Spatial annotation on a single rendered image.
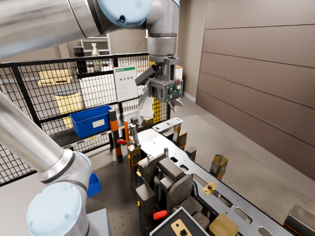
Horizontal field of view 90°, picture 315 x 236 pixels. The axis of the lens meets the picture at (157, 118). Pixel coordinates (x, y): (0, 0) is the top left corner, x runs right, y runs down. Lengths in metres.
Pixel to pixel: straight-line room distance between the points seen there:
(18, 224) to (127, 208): 1.42
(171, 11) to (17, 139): 0.48
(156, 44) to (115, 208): 1.02
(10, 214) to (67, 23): 2.35
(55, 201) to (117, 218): 0.70
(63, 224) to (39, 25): 0.40
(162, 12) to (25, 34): 0.26
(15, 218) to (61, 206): 1.96
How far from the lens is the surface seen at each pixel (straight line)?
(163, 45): 0.41
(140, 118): 0.47
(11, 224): 2.41
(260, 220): 0.90
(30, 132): 0.53
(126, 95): 1.50
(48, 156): 0.55
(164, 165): 0.71
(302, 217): 0.96
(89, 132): 1.27
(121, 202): 1.21
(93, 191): 1.27
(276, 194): 1.48
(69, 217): 0.48
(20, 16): 0.29
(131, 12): 0.25
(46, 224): 0.49
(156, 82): 0.43
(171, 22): 0.42
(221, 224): 0.73
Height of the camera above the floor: 1.69
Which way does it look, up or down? 28 degrees down
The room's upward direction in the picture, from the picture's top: straight up
